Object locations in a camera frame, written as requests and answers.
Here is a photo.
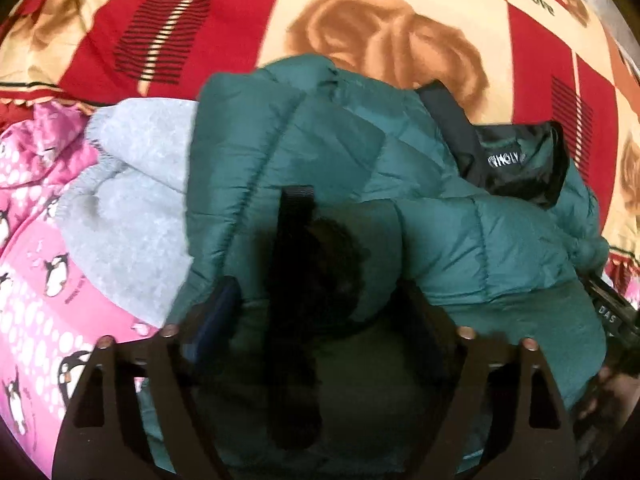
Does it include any pink penguin print blanket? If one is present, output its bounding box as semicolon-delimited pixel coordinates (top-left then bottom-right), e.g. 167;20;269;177
0;101;201;467

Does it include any red orange rose patchwork blanket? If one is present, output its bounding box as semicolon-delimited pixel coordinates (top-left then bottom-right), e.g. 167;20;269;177
0;0;640;311

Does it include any person's right hand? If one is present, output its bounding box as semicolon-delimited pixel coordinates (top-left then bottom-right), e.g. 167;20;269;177
574;364;633;423

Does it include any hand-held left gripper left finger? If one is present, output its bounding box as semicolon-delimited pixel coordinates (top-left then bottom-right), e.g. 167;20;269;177
52;275;242;480

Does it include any green quilted puffer jacket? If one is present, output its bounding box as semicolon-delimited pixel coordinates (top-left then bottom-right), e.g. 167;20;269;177
56;54;612;480

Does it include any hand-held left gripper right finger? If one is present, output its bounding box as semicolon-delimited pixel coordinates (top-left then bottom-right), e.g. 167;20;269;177
399;280;582;480

